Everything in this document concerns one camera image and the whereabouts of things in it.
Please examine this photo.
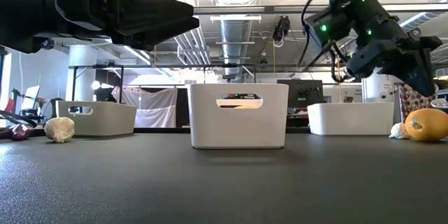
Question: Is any grey overhead frame beam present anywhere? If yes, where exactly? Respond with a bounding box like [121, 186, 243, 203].
[192, 3, 448, 17]

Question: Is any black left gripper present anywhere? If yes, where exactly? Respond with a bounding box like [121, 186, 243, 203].
[55, 0, 200, 50]

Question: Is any polka dot patterned cloth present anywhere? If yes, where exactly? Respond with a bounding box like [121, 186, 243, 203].
[397, 83, 438, 123]

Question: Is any white plastic basket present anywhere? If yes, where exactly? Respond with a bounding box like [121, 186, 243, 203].
[307, 101, 396, 137]
[57, 100, 138, 137]
[187, 83, 290, 150]

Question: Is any black hanging ceiling device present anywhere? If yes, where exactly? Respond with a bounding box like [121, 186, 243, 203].
[272, 15, 292, 48]

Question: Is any silver ceiling air duct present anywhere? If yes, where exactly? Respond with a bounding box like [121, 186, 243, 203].
[209, 0, 263, 78]

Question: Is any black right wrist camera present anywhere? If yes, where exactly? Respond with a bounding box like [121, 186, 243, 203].
[303, 8, 351, 49]

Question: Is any white hanging sheet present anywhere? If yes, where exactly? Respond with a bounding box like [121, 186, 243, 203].
[111, 86, 179, 129]

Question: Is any black metal rack frame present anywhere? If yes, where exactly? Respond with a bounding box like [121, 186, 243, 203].
[68, 62, 257, 104]

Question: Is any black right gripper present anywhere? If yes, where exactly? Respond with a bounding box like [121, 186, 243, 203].
[346, 0, 444, 97]

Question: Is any white garlic bulb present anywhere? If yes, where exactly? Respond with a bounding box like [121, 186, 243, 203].
[43, 116, 76, 144]
[388, 122, 411, 141]

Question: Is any white computer screen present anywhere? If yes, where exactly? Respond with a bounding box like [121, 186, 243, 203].
[20, 85, 41, 111]

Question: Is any grey round bin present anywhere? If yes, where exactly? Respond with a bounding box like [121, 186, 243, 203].
[430, 97, 448, 110]

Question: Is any white round column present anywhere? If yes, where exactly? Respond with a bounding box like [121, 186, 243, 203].
[361, 69, 396, 104]
[66, 44, 98, 102]

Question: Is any yellow hanging cord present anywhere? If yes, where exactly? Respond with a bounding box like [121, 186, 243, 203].
[335, 61, 344, 104]

